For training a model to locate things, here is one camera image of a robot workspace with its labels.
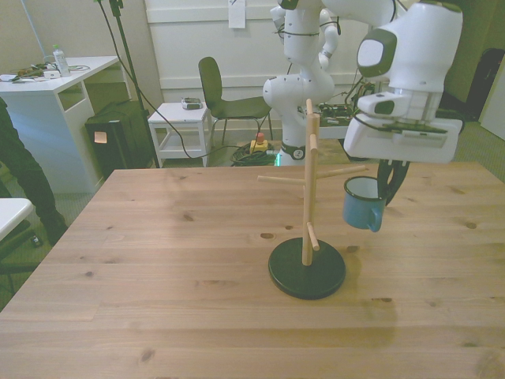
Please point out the blue enamel mug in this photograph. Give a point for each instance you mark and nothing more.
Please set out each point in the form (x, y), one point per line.
(361, 211)

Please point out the person leg dark trousers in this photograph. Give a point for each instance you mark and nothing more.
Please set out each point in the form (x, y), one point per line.
(23, 177)

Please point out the black computer case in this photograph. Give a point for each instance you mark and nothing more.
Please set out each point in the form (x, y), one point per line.
(118, 138)

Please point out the black office chair base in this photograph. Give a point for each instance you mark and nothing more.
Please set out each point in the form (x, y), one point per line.
(16, 245)

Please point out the small grey device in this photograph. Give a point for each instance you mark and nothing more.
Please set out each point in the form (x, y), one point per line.
(191, 103)

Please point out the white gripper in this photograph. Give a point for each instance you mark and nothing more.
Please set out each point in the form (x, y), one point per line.
(402, 144)

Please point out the white paper sheet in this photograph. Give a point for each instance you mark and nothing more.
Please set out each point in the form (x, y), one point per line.
(236, 13)

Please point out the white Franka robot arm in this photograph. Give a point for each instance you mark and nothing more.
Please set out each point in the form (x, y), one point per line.
(418, 51)

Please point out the clear plastic bottle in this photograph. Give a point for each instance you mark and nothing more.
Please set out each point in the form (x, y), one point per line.
(62, 61)

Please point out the white seat edge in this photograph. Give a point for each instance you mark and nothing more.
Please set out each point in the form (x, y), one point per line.
(12, 213)

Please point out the wooden mug tree black base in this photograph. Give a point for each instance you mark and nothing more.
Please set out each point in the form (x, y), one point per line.
(309, 221)

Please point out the black tripod stand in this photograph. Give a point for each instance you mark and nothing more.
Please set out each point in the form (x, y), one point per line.
(130, 79)

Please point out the dark plastic chair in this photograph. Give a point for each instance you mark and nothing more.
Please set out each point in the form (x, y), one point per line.
(221, 94)

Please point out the white desk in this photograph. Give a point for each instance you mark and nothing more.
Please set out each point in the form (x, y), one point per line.
(35, 118)

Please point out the yellow emergency stop button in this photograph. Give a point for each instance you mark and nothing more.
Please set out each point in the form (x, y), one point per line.
(259, 143)

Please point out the white side table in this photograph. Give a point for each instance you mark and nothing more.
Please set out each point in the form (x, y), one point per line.
(181, 116)

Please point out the small white box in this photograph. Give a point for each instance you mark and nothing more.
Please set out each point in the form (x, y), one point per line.
(51, 74)

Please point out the tools clutter pile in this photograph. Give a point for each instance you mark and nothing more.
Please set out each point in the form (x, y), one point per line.
(27, 73)

